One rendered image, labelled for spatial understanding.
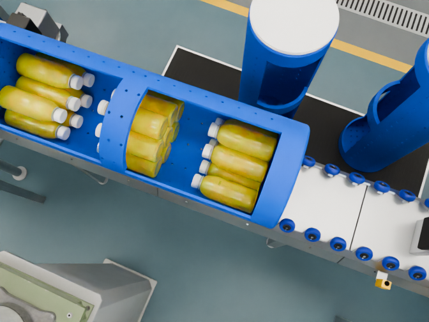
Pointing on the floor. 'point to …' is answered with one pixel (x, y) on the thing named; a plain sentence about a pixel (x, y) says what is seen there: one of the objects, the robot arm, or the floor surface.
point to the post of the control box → (21, 192)
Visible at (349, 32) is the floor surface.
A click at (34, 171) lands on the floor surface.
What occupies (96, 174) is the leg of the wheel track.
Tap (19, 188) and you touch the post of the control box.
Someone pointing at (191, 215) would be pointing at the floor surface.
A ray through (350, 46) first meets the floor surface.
